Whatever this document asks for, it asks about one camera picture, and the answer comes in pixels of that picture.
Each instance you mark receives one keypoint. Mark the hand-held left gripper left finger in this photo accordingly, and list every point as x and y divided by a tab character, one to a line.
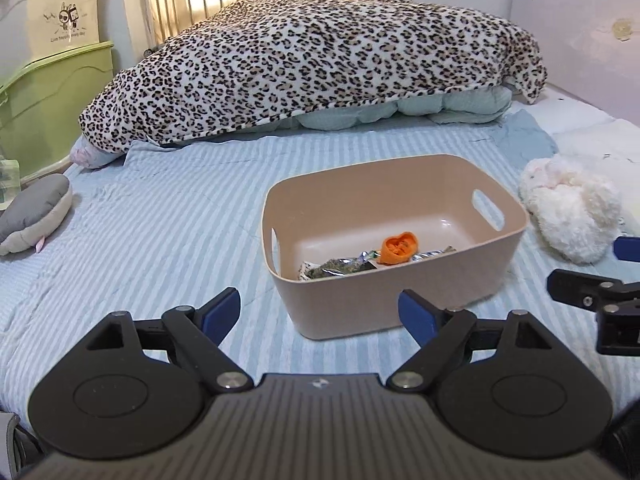
221	311

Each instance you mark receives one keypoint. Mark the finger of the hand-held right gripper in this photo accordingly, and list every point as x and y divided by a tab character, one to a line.
575	287
629	250

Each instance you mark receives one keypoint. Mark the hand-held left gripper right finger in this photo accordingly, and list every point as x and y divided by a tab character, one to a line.
417	317

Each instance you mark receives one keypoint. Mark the pink plastic storage basket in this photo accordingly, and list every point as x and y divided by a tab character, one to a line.
380	305

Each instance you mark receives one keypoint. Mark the orange plush toy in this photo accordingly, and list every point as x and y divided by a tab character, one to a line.
397	247

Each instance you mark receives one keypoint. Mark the silver foil snack packet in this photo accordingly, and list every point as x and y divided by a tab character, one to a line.
340	266

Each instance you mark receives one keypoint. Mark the white fluffy plush toy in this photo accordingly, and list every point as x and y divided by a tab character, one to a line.
570	210

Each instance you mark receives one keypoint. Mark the striped blue bed sheet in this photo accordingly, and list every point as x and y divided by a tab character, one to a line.
160	220

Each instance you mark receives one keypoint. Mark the pink pillow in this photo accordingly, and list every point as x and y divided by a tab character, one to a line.
92	156

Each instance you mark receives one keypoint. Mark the light blue checked quilt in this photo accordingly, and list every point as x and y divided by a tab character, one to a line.
430	107

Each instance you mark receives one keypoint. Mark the grey plush toy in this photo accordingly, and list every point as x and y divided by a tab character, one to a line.
35	210

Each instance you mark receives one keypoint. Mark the pink headboard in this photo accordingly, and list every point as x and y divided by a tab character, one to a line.
580	35

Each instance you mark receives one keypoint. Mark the clear plastic container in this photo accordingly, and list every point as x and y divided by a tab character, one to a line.
9	185

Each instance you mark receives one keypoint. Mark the leopard print blanket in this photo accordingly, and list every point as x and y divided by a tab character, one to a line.
310	60

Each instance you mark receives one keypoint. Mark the green plastic drawer cabinet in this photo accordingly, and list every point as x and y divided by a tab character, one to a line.
55	100

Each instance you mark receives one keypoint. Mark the cream plastic drawer cabinet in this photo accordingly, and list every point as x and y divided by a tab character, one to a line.
60	5

